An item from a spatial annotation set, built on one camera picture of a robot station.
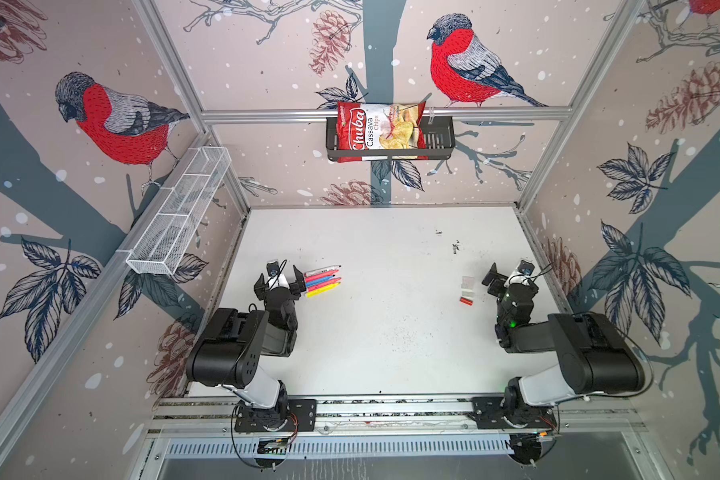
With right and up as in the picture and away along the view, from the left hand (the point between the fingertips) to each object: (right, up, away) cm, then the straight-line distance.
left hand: (277, 270), depth 88 cm
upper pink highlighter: (+11, -3, +12) cm, 17 cm away
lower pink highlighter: (+13, -6, +10) cm, 17 cm away
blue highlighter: (+11, -5, +10) cm, 15 cm away
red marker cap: (+60, -11, +6) cm, 61 cm away
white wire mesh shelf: (-23, +18, -9) cm, 31 cm away
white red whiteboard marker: (+15, -1, +13) cm, 20 cm away
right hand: (+70, -1, 0) cm, 70 cm away
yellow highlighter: (+12, -8, +9) cm, 17 cm away
